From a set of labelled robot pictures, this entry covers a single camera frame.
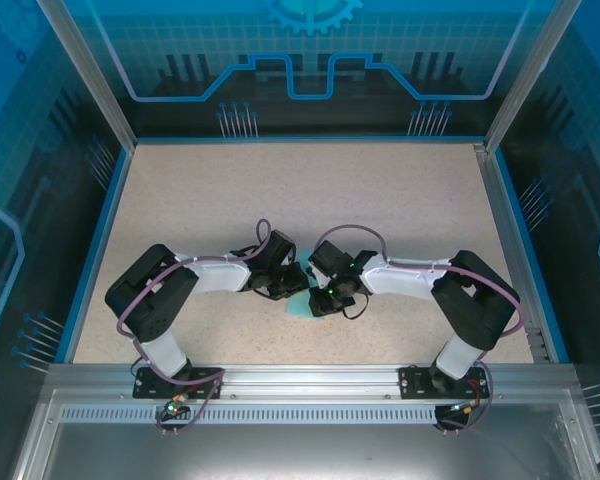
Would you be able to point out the light blue cloth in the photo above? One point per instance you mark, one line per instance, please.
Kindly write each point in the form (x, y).
(297, 307)

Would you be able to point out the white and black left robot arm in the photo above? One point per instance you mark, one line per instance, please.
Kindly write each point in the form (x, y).
(150, 295)

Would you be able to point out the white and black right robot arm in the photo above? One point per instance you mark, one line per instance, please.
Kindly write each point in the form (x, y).
(480, 300)

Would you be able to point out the grey metal cover sheet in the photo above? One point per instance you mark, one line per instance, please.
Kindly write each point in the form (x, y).
(300, 455)

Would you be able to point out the blue table edge strip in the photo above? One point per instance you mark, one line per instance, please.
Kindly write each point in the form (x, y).
(305, 138)
(96, 250)

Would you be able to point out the connector board with green light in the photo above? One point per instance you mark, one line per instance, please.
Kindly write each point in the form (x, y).
(465, 407)
(175, 405)

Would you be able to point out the blue printed back panel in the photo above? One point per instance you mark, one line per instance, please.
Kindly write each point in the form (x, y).
(300, 30)

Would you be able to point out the blue printed side panel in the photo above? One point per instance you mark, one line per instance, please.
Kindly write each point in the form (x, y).
(20, 200)
(580, 200)

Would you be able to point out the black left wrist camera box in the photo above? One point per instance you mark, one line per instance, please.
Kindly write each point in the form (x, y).
(280, 247)

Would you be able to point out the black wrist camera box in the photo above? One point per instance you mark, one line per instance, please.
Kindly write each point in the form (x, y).
(330, 260)
(280, 247)

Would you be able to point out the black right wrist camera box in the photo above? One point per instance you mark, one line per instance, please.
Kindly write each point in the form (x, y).
(330, 260)

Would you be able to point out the aluminium front frame rail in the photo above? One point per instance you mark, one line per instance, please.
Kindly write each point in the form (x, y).
(310, 380)

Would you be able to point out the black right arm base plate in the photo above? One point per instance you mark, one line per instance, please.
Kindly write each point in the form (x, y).
(410, 382)

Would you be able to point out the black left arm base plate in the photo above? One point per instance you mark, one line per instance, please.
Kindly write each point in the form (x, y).
(145, 385)

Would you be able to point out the aluminium side frame rail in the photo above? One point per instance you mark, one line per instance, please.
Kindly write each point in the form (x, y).
(511, 250)

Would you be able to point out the aluminium frame post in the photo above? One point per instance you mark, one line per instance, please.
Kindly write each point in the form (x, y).
(530, 75)
(95, 75)

